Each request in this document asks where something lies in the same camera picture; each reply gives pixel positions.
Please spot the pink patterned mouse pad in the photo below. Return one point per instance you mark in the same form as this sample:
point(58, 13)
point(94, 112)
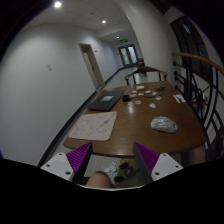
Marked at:
point(94, 127)

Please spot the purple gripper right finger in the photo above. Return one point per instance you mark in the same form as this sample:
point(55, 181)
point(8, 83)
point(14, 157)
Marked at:
point(146, 160)

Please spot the small black box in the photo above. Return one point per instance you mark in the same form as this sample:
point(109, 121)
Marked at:
point(126, 98)

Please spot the beige side door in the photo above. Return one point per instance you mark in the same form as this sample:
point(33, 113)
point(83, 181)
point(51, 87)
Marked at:
point(92, 65)

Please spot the black metal stair railing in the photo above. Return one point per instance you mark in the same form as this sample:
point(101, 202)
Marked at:
point(200, 82)

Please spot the wooden armchair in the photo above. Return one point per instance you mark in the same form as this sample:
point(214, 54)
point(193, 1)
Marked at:
point(144, 70)

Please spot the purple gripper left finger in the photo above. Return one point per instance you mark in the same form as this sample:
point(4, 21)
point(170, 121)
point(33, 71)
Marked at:
point(78, 159)

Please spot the yellow black object on floor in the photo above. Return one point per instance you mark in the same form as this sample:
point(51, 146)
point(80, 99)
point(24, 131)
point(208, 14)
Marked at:
point(127, 167)

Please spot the green exit sign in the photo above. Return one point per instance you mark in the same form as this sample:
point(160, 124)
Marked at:
point(123, 41)

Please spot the dark closed laptop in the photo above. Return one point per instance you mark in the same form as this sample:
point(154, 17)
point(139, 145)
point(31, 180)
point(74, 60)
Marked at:
point(106, 101)

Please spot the person's bare knee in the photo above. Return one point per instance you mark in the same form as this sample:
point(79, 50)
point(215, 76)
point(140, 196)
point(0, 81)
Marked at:
point(100, 180)

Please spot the double glass door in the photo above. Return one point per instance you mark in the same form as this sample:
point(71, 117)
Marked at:
point(128, 55)

